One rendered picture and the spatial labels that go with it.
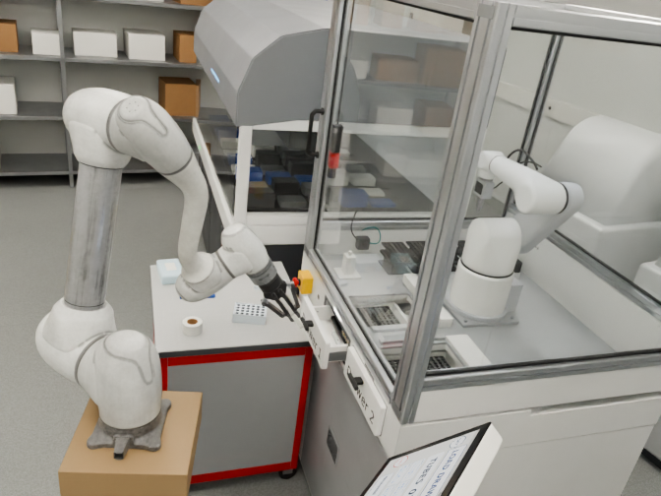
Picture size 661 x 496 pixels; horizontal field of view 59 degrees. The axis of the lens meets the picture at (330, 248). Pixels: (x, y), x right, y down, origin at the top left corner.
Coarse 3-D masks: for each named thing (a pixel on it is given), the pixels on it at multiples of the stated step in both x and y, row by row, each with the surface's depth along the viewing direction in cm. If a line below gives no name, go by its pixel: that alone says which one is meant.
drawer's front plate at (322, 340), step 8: (304, 296) 211; (304, 304) 210; (304, 312) 210; (312, 312) 202; (312, 320) 201; (312, 328) 201; (320, 328) 194; (312, 336) 201; (320, 336) 192; (312, 344) 201; (320, 344) 193; (328, 344) 188; (320, 352) 193; (328, 352) 189; (320, 360) 193
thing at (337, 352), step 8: (320, 312) 213; (328, 312) 214; (320, 320) 215; (328, 320) 216; (328, 328) 211; (328, 336) 207; (336, 344) 192; (344, 344) 193; (336, 352) 192; (344, 352) 193; (328, 360) 193; (336, 360) 194
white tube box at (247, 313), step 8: (240, 304) 225; (248, 304) 226; (256, 304) 226; (240, 312) 220; (248, 312) 221; (256, 312) 223; (264, 312) 223; (232, 320) 220; (240, 320) 220; (248, 320) 220; (256, 320) 220; (264, 320) 220
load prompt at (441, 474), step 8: (456, 448) 120; (464, 448) 118; (448, 456) 120; (456, 456) 117; (440, 464) 118; (448, 464) 116; (440, 472) 114; (448, 472) 112; (432, 480) 113; (440, 480) 111; (424, 488) 112; (432, 488) 110; (440, 488) 108
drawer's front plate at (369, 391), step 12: (348, 348) 186; (348, 360) 187; (360, 360) 181; (348, 372) 187; (360, 372) 177; (372, 384) 171; (372, 396) 168; (372, 408) 169; (384, 408) 163; (372, 420) 169
